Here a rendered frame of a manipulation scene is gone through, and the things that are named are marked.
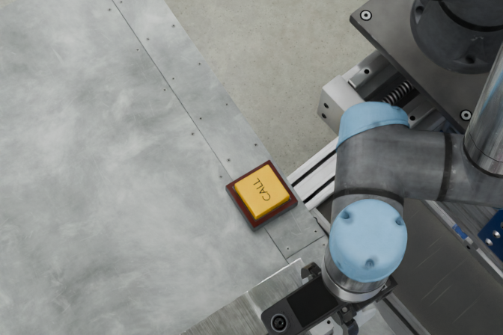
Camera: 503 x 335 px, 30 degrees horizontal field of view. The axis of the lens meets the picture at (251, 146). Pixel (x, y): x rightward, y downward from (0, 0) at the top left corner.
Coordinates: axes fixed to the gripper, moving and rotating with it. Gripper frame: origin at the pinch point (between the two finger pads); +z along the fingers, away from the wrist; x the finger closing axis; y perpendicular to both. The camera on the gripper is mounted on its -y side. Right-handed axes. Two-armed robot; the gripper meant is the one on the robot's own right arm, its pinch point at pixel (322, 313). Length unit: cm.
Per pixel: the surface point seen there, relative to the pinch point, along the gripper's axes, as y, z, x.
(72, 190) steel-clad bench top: -19.5, 10.3, 37.0
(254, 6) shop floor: 47, 90, 87
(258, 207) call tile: 2.1, 6.6, 18.8
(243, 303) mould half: -8.0, 1.6, 7.1
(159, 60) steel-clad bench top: 2.8, 10.3, 48.8
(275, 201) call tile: 4.8, 6.7, 18.2
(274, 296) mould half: -3.9, 1.3, 5.6
